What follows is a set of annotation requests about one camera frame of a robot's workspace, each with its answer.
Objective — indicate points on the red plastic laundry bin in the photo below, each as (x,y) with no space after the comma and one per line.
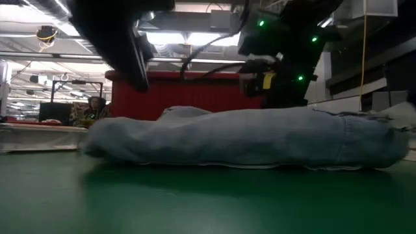
(195,94)

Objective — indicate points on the orange and white box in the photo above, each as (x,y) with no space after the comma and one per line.
(39,138)

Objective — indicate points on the grey ceiling unit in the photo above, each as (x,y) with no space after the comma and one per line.
(224,19)

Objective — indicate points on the small pineapple plant ornament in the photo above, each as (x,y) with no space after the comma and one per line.
(83,123)

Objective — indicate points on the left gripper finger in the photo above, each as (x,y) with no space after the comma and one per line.
(120,55)
(143,58)

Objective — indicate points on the person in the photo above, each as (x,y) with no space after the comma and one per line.
(95,105)

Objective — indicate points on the white pillar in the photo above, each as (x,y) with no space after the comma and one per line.
(4,87)

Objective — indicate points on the black background frame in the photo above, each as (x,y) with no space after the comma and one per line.
(78,82)

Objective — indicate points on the light blue denim jeans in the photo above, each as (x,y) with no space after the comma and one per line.
(243,139)

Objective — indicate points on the dark shelving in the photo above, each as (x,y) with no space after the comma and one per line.
(383,58)

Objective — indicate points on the long light tube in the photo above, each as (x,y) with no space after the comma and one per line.
(81,56)

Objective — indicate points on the black monitor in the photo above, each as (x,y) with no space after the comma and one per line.
(55,113)

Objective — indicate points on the grey storage box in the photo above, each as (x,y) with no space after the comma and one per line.
(390,100)

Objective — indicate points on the white board panel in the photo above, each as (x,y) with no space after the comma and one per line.
(334,105)

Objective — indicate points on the silver ventilation duct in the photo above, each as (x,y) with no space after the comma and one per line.
(52,6)

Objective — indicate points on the green table mat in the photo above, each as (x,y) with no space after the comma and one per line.
(162,201)

